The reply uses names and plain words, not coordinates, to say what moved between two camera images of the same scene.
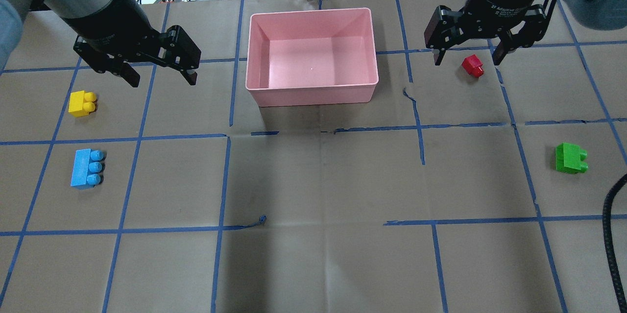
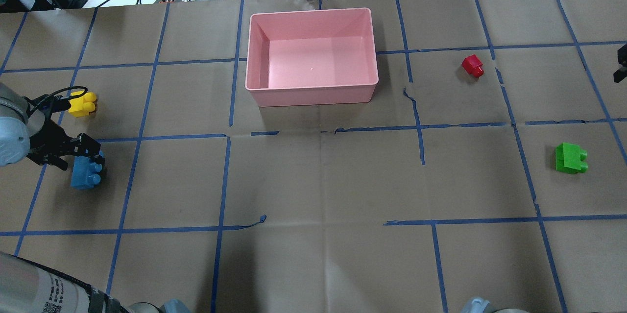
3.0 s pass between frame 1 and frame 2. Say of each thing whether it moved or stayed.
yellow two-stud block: stayed
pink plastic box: stayed
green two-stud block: stayed
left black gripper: moved
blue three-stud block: stayed
